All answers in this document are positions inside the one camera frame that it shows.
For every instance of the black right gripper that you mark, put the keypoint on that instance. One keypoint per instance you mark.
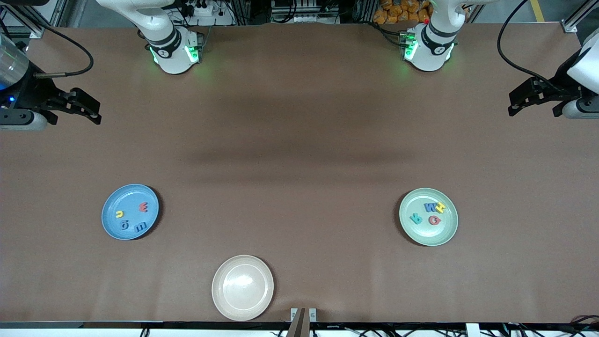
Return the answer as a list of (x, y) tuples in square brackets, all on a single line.
[(29, 96)]

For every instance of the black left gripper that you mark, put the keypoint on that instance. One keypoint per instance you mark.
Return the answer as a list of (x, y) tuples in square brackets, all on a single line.
[(560, 87)]

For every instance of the red foam letter m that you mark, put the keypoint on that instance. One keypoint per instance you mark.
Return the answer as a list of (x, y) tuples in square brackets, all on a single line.
[(143, 208)]

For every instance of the blue foam letter m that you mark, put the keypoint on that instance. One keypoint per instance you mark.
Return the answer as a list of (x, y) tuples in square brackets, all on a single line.
[(137, 228)]

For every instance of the yellow foam letter H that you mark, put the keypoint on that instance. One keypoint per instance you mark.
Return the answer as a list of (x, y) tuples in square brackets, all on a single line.
[(440, 207)]

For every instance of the blue foam letter W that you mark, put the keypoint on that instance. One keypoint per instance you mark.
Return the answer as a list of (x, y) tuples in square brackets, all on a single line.
[(427, 207)]

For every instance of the red foam letter Q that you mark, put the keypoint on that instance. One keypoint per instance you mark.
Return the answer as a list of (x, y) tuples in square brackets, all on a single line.
[(431, 220)]

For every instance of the teal foam letter b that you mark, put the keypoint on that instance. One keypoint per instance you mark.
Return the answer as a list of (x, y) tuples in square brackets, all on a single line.
[(418, 219)]

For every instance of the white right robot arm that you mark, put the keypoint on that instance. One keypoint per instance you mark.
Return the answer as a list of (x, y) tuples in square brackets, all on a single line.
[(164, 37)]

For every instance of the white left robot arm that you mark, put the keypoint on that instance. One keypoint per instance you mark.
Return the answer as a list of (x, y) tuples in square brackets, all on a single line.
[(435, 42)]

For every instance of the blue plate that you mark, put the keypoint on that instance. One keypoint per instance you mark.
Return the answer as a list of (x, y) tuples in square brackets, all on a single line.
[(128, 196)]

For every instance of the pile of orange items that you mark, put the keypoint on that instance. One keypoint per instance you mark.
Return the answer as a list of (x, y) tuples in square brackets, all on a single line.
[(398, 11)]

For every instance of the white power strip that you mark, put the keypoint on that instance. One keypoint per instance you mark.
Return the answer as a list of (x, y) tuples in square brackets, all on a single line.
[(206, 9)]

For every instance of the green plate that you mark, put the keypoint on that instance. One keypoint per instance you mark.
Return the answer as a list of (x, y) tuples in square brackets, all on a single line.
[(428, 234)]

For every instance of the black equipment rack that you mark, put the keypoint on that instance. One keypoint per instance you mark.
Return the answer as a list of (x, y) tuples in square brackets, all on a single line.
[(304, 11)]

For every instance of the beige plate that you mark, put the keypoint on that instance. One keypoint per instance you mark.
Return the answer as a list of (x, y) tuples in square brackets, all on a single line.
[(242, 288)]

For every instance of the aluminium frame post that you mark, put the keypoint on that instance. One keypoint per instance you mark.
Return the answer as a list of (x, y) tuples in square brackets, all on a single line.
[(22, 18), (578, 16)]

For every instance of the metal table edge bracket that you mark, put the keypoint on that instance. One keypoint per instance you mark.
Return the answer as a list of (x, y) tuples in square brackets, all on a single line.
[(303, 323)]

